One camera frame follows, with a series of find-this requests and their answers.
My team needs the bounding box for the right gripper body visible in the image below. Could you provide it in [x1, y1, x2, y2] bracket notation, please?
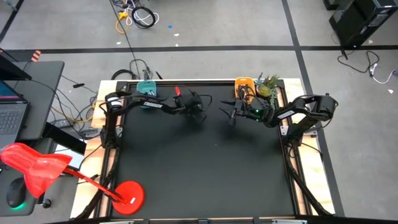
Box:
[229, 98, 265, 127]

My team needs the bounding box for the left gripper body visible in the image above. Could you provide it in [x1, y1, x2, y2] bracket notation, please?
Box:
[180, 89, 205, 115]

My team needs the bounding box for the potted artificial plant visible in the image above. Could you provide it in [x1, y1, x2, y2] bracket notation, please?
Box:
[254, 73, 280, 110]

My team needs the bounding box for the yellow plastic bin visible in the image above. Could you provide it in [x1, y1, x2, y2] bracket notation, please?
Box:
[234, 77, 256, 105]

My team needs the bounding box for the teal plastic bin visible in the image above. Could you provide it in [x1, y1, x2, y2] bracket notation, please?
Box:
[136, 80, 157, 110]

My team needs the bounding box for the red desk lamp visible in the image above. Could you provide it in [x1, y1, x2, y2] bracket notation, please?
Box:
[0, 142, 146, 216]

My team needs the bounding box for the white box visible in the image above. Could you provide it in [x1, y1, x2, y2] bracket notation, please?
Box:
[51, 143, 86, 171]

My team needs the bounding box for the black floor box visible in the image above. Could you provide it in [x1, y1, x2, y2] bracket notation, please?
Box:
[323, 0, 340, 11]

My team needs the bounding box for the black desk leg beam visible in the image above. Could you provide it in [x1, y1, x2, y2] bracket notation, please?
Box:
[42, 121, 88, 156]

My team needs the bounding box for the black computer tower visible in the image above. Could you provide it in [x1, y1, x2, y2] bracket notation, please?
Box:
[323, 0, 398, 48]

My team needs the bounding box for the black side desk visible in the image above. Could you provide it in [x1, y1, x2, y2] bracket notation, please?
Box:
[0, 60, 65, 141]

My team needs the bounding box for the black laptop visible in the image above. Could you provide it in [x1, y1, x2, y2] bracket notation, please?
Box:
[0, 79, 31, 157]

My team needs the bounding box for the black desk monitor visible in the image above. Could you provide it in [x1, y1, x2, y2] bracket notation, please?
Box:
[0, 48, 32, 82]

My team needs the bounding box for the black computer mouse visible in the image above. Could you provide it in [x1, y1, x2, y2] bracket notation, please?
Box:
[6, 185, 28, 210]

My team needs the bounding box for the black cable bundle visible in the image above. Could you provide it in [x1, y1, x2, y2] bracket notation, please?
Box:
[129, 58, 163, 81]

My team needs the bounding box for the black cable loop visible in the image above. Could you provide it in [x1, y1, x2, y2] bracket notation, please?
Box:
[111, 68, 139, 81]

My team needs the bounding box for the long black floor cable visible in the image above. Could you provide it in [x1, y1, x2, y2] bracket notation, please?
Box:
[108, 0, 139, 80]

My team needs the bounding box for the white floor cable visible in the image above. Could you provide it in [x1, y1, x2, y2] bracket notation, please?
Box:
[126, 9, 160, 28]

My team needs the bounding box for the black cable coil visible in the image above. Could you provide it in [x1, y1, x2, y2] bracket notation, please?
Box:
[131, 6, 157, 30]

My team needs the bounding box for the black floor cable with plug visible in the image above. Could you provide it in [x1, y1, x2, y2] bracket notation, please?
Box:
[337, 49, 381, 75]

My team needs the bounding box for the yellow floor cable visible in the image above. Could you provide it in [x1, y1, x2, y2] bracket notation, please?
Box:
[114, 10, 130, 35]

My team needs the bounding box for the yellow desk cable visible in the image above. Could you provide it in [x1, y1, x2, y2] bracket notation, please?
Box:
[50, 105, 94, 124]

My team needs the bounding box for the white cable with plug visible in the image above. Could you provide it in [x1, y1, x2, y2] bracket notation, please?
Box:
[369, 63, 398, 85]

